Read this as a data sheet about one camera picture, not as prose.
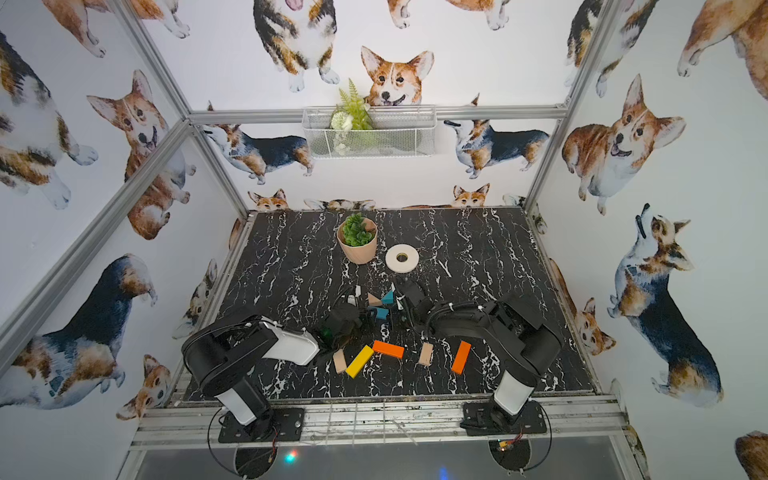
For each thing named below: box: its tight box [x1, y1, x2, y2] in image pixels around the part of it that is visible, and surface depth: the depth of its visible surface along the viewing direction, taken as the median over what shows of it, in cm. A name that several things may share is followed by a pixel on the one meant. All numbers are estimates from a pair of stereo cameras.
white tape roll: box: [385, 243, 420, 274], surface depth 109 cm
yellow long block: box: [346, 345, 375, 379], surface depth 85 cm
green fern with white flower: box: [330, 78, 376, 154], surface depth 85 cm
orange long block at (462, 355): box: [451, 340, 472, 375], surface depth 85 cm
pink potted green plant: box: [336, 213, 378, 264], surface depth 99 cm
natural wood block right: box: [418, 342, 434, 366], surface depth 86 cm
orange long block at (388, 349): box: [372, 340, 405, 359], surface depth 87 cm
